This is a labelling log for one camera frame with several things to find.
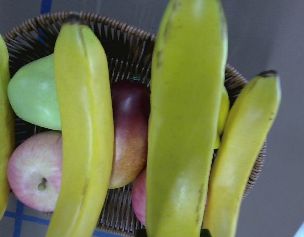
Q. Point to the yellow banana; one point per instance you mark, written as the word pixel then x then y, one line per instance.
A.
pixel 7 133
pixel 248 124
pixel 187 78
pixel 84 96

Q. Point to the brown wicker basket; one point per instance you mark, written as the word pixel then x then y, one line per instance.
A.
pixel 129 54

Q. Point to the red yellow mango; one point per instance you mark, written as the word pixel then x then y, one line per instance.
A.
pixel 131 108

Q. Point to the pink apple far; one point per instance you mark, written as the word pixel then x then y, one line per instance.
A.
pixel 139 197

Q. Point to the pink apple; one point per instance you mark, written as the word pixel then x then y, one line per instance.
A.
pixel 34 171
pixel 139 197

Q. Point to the yellow starfruit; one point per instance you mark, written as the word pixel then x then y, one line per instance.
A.
pixel 223 114

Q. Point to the green pear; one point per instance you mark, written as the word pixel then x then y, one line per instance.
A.
pixel 32 94

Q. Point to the pink apple near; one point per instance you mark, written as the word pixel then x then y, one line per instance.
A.
pixel 34 171

